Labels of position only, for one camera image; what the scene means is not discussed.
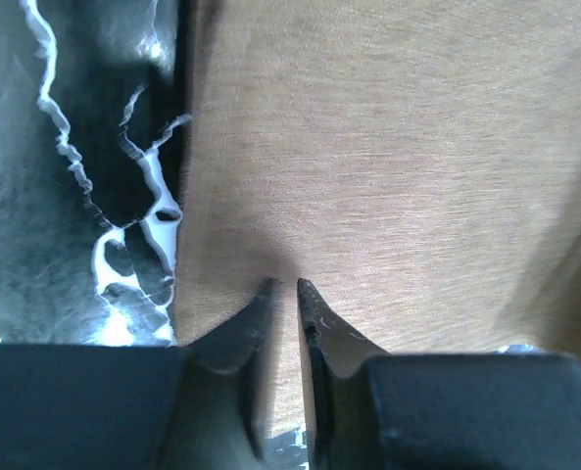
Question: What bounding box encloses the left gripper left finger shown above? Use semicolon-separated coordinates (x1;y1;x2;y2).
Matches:
0;280;276;469

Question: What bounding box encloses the brown cloth napkin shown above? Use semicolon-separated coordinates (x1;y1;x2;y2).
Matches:
174;1;581;435

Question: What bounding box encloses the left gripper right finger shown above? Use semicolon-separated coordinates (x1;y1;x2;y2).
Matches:
297;279;581;469

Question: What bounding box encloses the black marble pattern mat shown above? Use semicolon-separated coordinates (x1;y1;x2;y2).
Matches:
0;1;192;347

